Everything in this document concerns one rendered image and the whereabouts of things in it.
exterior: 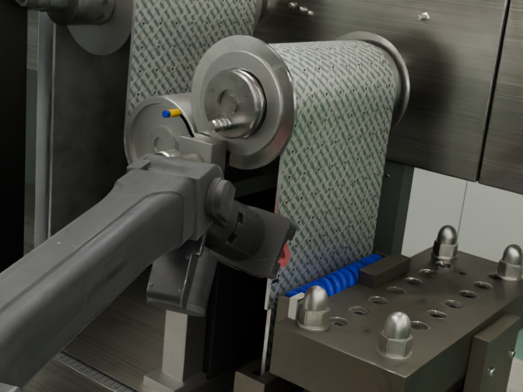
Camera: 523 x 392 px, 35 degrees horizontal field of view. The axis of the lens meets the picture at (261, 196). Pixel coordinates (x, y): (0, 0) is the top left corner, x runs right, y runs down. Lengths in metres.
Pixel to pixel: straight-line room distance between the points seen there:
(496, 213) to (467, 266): 2.55
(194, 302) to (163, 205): 0.15
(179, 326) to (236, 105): 0.27
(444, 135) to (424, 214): 2.70
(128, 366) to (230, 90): 0.38
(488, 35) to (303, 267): 0.39
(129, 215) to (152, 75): 0.46
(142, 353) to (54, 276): 0.58
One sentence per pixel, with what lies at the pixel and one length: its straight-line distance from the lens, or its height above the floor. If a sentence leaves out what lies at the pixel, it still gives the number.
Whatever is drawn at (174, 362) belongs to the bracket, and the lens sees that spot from 1.02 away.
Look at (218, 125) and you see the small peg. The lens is 0.89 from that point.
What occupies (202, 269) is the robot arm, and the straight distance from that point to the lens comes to 0.78.
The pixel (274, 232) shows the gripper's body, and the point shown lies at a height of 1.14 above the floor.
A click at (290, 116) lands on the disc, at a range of 0.88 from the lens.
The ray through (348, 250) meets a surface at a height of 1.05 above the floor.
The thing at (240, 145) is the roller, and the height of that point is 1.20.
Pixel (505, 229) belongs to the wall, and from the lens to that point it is 3.72.
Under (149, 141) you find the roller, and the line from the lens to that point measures 1.03.
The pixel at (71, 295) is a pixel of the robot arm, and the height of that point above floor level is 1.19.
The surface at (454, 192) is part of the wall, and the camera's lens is 3.77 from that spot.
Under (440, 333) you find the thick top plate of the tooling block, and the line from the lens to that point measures 0.95.
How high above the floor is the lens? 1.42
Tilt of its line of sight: 17 degrees down
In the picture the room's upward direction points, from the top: 6 degrees clockwise
